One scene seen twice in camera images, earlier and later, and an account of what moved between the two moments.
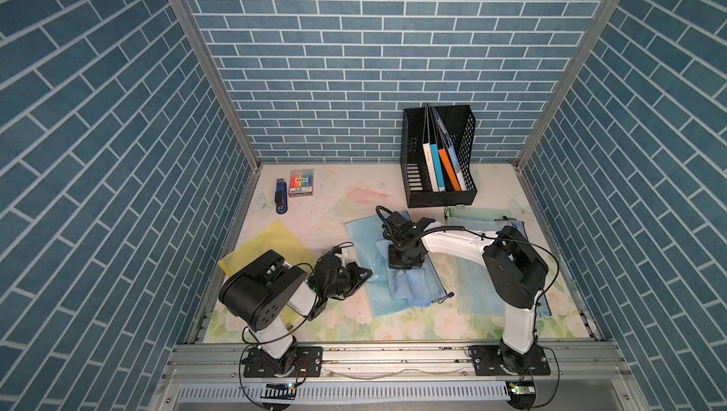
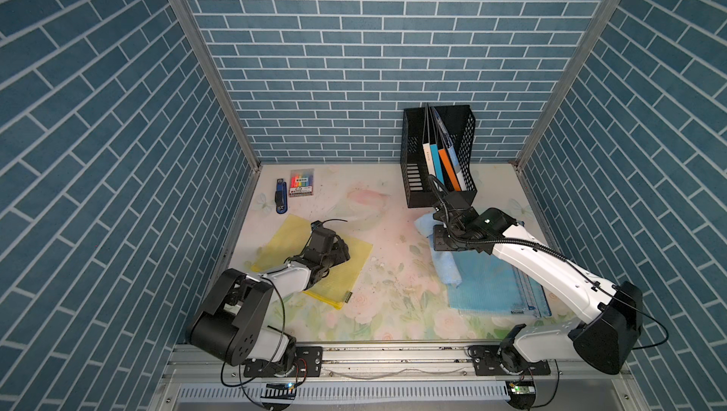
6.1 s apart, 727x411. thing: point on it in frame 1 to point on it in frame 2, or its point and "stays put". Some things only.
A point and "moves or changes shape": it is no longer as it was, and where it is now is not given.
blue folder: (450, 151) stays put
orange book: (449, 170) stays put
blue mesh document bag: (380, 298) to (487, 283)
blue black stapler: (281, 196) stays put
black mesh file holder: (457, 123) stays put
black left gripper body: (342, 282) to (336, 255)
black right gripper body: (399, 259) to (446, 239)
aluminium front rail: (593, 377) stays put
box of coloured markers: (301, 183) stays put
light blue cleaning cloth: (418, 286) to (425, 224)
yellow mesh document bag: (277, 238) moves or changes shape
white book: (431, 166) stays put
